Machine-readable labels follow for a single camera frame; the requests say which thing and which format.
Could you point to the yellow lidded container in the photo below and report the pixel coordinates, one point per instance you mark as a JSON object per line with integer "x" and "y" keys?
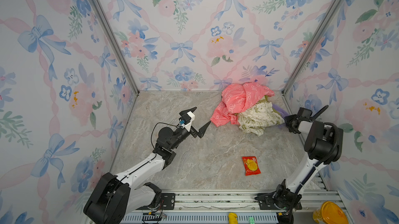
{"x": 329, "y": 213}

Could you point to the pink patterned cloth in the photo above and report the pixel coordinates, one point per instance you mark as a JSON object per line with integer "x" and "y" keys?
{"x": 236, "y": 99}

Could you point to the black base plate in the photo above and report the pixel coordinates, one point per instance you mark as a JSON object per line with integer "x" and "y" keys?
{"x": 265, "y": 200}
{"x": 164, "y": 201}

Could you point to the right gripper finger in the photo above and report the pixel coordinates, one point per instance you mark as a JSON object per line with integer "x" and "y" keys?
{"x": 313, "y": 118}
{"x": 290, "y": 122}

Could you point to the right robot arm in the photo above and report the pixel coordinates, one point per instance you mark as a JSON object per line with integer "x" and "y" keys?
{"x": 323, "y": 145}

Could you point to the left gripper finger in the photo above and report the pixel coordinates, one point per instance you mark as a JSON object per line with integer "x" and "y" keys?
{"x": 188, "y": 114}
{"x": 201, "y": 132}

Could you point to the cream leaf-print cloth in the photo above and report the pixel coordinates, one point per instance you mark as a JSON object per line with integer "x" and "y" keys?
{"x": 257, "y": 118}

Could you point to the red snack packet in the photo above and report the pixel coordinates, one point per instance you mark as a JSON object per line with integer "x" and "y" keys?
{"x": 251, "y": 166}

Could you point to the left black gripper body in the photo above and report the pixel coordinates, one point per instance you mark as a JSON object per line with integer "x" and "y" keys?
{"x": 191, "y": 132}

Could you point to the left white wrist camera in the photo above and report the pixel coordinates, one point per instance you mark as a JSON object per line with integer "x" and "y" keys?
{"x": 186, "y": 123}

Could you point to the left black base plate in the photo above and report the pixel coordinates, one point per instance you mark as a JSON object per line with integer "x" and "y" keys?
{"x": 164, "y": 201}

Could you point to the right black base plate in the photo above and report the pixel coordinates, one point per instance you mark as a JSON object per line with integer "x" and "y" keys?
{"x": 265, "y": 200}

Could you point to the right aluminium corner post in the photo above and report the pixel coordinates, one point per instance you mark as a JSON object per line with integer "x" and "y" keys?
{"x": 332, "y": 10}

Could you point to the purple cloth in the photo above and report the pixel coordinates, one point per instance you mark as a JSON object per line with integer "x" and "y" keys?
{"x": 281, "y": 111}

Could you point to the left aluminium corner post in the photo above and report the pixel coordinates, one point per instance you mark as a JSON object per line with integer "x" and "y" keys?
{"x": 105, "y": 25}

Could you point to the small yellow object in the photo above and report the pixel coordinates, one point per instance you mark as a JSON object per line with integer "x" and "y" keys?
{"x": 232, "y": 218}

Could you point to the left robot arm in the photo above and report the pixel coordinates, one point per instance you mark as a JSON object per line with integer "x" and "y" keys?
{"x": 117, "y": 195}

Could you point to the aluminium mounting rail base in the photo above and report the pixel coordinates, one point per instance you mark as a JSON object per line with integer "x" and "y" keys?
{"x": 213, "y": 207}

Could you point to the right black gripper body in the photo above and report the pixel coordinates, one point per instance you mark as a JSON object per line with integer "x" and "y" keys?
{"x": 290, "y": 119}

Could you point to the aluminium corner post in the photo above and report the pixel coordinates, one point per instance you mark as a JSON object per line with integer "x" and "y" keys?
{"x": 332, "y": 10}
{"x": 105, "y": 25}

